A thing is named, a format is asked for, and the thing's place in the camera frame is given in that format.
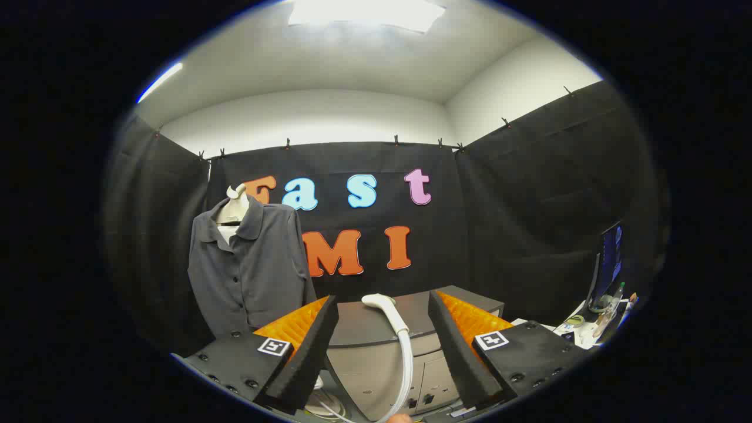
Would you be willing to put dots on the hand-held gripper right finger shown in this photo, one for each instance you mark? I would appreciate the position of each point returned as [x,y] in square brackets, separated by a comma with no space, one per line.
[458,352]

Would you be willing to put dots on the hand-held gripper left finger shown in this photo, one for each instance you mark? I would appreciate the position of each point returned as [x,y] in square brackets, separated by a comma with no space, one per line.
[311,358]

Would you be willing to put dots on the cream clothes hanger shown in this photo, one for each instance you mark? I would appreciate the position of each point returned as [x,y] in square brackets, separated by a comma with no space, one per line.
[235,208]

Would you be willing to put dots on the ceiling light panel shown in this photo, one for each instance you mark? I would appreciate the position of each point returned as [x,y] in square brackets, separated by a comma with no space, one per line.
[364,12]

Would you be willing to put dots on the computer monitor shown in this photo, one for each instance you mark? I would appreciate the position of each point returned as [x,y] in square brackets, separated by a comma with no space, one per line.
[610,258]

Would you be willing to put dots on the grey button shirt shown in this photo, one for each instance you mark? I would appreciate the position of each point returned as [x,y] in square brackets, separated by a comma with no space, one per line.
[252,276]

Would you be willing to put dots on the cluttered white desk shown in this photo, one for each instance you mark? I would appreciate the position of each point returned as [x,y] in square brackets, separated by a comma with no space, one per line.
[581,335]

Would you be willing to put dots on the grey cabinet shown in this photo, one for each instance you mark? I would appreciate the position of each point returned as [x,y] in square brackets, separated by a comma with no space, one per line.
[364,323]

